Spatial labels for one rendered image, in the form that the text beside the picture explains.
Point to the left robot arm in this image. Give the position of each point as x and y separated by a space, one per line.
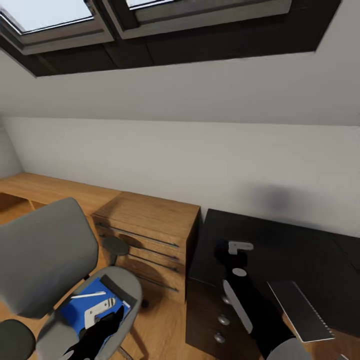
96 331

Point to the notebook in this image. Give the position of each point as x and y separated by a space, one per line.
301 314

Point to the swivel chair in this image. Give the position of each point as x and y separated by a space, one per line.
43 255

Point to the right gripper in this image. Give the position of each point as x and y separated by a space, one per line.
224 257

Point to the folder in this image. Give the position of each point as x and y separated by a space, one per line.
74 311

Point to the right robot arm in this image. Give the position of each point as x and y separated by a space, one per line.
259 315

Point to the mouse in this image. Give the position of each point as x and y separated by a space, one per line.
222 244

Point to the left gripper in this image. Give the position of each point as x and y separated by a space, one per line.
104 328

